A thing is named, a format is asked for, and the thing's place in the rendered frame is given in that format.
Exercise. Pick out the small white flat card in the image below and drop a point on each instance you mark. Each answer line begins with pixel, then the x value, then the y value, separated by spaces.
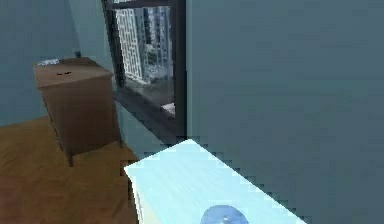
pixel 48 62

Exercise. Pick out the black framed window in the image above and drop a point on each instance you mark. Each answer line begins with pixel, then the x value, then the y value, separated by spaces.
pixel 150 66

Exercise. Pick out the pale blue cabinet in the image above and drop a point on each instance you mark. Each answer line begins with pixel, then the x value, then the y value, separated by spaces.
pixel 200 186

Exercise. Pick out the blue round dish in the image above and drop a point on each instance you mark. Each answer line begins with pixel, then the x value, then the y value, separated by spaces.
pixel 224 216

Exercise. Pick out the brown wooden cabinet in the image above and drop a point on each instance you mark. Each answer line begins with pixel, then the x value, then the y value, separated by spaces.
pixel 80 106

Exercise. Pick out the small dark object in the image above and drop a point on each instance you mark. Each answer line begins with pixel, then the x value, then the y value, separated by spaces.
pixel 78 54

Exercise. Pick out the small black flat object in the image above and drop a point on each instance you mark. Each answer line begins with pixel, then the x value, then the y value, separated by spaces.
pixel 63 73

